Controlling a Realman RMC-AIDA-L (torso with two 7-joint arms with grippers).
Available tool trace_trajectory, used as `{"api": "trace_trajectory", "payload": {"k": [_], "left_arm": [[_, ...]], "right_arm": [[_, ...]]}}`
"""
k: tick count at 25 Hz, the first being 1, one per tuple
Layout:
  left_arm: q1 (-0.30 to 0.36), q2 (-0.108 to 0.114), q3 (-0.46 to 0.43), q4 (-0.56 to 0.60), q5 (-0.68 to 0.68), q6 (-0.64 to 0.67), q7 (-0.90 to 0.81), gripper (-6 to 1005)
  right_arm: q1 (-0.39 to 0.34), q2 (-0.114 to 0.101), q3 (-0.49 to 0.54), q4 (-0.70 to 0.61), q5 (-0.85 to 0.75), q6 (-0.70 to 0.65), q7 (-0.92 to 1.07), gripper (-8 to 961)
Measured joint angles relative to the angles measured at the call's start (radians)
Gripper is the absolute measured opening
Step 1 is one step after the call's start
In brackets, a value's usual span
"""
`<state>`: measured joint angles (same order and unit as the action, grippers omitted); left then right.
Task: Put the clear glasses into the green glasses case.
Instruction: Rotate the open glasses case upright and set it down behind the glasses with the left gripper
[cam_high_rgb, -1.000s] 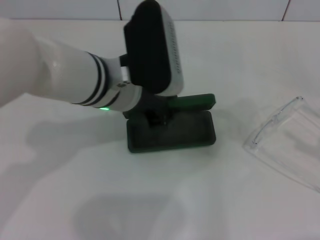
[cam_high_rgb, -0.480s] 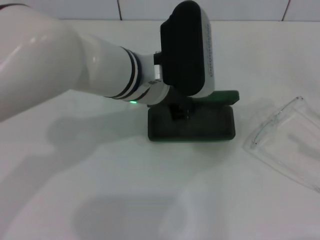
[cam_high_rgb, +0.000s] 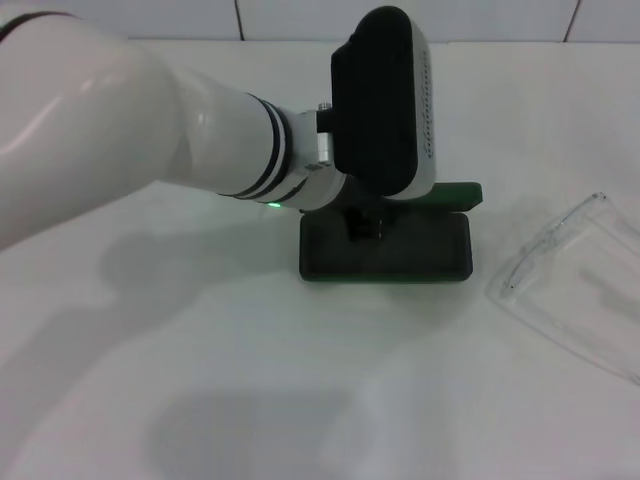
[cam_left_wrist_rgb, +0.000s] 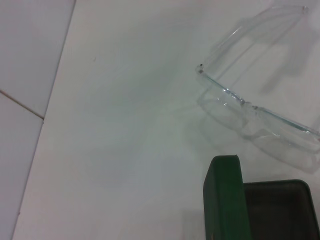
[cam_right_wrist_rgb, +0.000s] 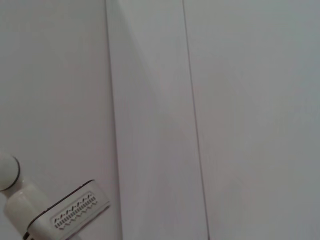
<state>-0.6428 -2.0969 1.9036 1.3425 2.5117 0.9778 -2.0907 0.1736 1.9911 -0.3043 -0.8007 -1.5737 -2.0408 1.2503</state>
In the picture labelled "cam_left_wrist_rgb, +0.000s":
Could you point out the green glasses case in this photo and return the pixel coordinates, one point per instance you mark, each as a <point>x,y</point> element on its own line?
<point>222,200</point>

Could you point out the clear transparent glasses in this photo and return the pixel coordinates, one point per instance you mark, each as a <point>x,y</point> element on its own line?
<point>226,91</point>

